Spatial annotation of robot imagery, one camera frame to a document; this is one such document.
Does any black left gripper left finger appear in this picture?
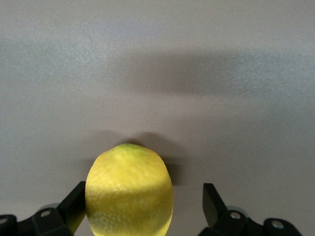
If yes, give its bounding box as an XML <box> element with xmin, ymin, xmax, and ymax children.
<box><xmin>0</xmin><ymin>181</ymin><xmax>87</xmax><ymax>236</ymax></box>

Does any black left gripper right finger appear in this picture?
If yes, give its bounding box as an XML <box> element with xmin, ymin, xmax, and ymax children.
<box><xmin>199</xmin><ymin>183</ymin><xmax>301</xmax><ymax>236</ymax></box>

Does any yellow lemon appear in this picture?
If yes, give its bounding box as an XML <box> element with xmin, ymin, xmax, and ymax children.
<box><xmin>85</xmin><ymin>143</ymin><xmax>174</xmax><ymax>236</ymax></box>

